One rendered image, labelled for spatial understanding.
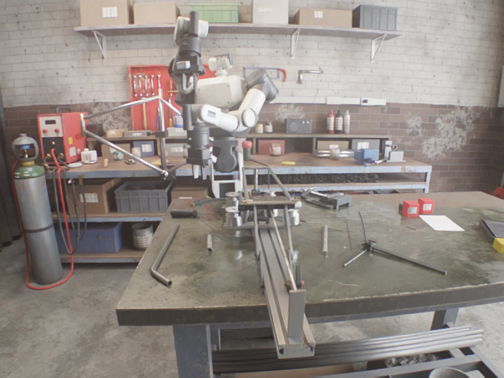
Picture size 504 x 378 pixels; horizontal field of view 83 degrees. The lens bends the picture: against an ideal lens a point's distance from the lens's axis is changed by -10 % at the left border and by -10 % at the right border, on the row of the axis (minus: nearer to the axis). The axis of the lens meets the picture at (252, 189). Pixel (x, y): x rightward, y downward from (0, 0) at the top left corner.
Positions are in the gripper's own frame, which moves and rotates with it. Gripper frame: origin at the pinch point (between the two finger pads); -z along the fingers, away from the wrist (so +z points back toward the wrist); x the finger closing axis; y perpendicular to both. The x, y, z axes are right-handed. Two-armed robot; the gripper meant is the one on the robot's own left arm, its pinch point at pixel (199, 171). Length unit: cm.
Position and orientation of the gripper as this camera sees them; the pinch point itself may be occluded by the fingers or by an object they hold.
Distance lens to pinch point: 127.6
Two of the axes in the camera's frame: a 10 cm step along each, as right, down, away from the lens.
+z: 0.0, -9.7, -2.6
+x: 8.3, 1.5, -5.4
